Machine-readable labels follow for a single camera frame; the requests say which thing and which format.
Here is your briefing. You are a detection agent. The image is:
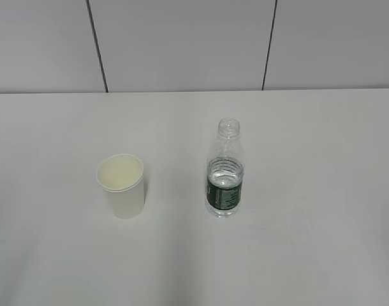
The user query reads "white paper cup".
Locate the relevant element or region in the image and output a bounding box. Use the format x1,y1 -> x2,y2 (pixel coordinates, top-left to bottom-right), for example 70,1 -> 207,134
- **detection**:
96,154 -> 145,219

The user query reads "clear water bottle green label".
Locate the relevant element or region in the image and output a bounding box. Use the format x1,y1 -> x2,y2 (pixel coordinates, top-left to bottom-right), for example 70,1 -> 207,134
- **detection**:
205,118 -> 244,218

